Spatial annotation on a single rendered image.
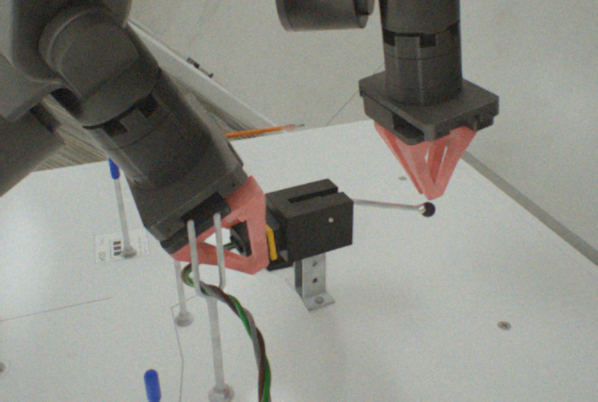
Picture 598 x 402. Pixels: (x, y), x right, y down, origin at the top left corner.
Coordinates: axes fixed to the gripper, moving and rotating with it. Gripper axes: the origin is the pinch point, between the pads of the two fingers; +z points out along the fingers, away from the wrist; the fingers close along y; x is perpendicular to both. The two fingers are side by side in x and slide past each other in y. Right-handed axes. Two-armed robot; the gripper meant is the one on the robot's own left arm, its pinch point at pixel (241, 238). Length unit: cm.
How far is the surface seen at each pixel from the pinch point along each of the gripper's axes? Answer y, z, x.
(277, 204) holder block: -2.1, 1.1, 3.4
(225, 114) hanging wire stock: -108, 58, 3
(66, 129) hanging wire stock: -74, 20, -20
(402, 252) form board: -3.0, 15.1, 9.9
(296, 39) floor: -251, 136, 52
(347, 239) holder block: 0.2, 6.2, 6.2
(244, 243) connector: -0.1, 0.6, -0.1
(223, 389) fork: 6.7, 4.1, -6.6
